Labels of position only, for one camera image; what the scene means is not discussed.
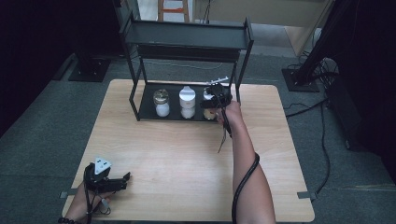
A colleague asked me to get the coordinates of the black floor cable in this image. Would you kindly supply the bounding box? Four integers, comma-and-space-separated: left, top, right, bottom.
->
283, 98, 332, 195

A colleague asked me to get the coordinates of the person's right hand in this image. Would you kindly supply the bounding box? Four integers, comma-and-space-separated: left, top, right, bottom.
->
218, 101, 246, 133

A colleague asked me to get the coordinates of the white floor cable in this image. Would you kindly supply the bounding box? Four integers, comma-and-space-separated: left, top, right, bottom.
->
141, 59, 224, 71

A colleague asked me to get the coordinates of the grey table bracket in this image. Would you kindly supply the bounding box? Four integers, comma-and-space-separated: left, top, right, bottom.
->
58, 190, 78, 200
296, 190, 318, 201

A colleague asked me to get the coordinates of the person's left hand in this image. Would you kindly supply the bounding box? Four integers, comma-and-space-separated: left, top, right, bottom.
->
64, 183, 115, 222

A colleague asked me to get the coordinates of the black slanted stand with base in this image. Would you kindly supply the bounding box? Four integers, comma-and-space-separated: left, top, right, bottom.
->
281, 0, 344, 93

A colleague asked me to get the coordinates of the white-lid jar with white powder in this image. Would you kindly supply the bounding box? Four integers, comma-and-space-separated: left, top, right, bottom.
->
178, 86, 197, 119

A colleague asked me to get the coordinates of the black metal shelf rack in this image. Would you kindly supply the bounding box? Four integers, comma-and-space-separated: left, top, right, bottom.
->
119, 11, 255, 126

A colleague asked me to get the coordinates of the white-lid jar with yellow contents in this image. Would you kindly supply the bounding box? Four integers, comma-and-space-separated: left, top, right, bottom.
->
202, 88, 219, 121

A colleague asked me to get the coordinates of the glass jar with white powder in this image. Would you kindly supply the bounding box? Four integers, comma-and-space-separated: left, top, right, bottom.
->
152, 89, 171, 119

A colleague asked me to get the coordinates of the dark bead bracelet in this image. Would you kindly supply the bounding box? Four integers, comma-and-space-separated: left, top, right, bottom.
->
56, 216, 83, 224

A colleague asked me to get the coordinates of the black stand with flat base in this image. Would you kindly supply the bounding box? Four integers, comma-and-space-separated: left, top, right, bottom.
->
68, 46, 112, 83

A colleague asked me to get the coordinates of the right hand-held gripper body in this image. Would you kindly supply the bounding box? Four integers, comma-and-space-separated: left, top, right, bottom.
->
205, 77, 233, 108

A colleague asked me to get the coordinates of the thin grey wrist strap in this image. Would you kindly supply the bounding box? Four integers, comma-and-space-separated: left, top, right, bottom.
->
217, 126, 229, 154

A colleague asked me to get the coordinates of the left hand-held gripper black cable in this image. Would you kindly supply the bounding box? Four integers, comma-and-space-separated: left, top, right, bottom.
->
81, 167, 112, 224

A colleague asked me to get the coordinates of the wooden ladder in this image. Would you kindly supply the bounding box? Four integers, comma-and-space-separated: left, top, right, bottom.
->
157, 0, 191, 23

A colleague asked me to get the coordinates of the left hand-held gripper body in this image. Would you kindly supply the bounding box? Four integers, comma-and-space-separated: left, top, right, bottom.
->
82, 157, 113, 193

